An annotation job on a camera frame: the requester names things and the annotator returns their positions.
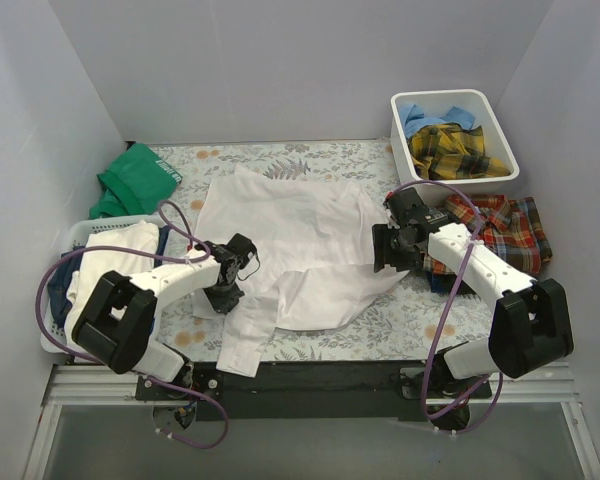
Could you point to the aluminium frame rail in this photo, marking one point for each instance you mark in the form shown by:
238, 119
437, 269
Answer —
98, 386

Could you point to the floral table cloth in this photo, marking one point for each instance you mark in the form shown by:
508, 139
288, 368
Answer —
398, 325

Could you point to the dark blue garment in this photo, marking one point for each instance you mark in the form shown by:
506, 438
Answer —
58, 286

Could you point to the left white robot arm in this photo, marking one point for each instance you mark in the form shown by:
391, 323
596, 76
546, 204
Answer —
119, 324

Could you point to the red plaid shirt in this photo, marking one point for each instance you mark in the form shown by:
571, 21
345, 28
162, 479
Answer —
512, 230

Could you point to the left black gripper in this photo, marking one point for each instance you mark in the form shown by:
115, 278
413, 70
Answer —
223, 298

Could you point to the white long sleeve shirt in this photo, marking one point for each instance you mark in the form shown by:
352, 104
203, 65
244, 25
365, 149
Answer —
314, 243

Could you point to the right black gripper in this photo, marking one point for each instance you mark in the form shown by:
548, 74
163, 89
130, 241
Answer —
381, 248

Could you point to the white plastic bin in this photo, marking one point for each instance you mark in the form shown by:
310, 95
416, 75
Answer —
437, 103

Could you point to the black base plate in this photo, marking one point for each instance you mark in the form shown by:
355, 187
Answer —
315, 390

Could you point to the white laundry basket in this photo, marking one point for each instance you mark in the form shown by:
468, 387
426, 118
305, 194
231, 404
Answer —
79, 235

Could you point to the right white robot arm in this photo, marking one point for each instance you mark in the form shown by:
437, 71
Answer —
530, 319

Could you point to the blue shirt in bin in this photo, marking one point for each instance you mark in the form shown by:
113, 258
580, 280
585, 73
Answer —
413, 118

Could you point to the green shirt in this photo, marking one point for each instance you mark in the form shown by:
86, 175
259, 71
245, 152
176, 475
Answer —
134, 184

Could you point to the yellow plaid shirt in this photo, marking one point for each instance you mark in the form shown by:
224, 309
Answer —
448, 152

